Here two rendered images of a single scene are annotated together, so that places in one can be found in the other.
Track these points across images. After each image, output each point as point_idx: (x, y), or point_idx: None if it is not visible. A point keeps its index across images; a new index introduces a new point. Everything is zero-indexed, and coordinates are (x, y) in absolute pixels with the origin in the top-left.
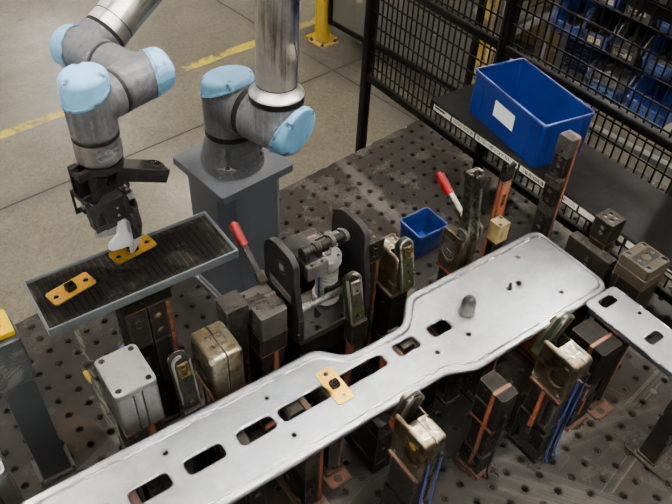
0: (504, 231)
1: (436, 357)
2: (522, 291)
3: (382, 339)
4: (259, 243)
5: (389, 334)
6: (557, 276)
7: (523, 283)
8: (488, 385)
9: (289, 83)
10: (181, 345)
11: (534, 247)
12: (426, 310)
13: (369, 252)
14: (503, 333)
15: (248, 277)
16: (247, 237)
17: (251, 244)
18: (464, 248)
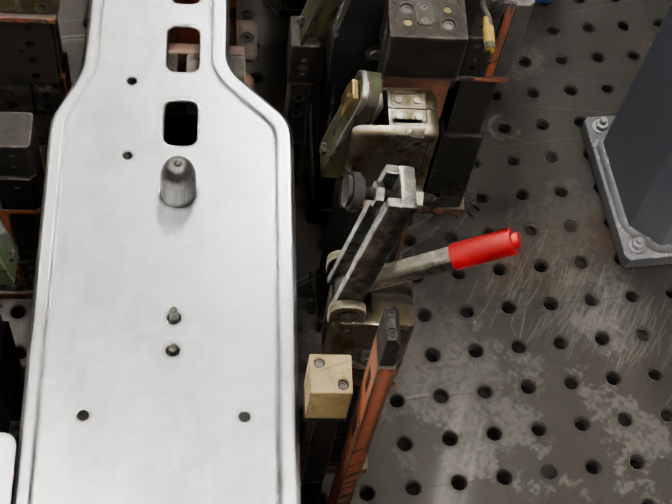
0: (307, 385)
1: (123, 71)
2: (145, 336)
3: (222, 21)
4: (660, 98)
5: (225, 37)
6: (127, 449)
7: (164, 357)
8: (9, 114)
9: None
10: (558, 32)
11: (246, 482)
12: (235, 131)
13: (384, 18)
14: (80, 212)
15: (624, 120)
16: (663, 49)
17: (657, 74)
18: (330, 289)
